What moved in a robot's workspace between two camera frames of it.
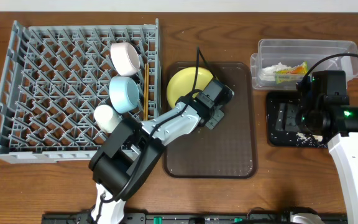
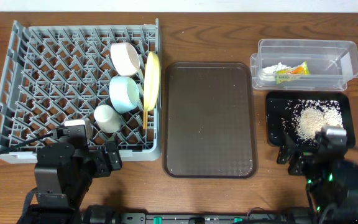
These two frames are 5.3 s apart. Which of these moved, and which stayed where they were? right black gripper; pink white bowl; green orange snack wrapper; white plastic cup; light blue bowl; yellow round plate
Moved: right black gripper; yellow round plate
Stayed: pink white bowl; white plastic cup; green orange snack wrapper; light blue bowl
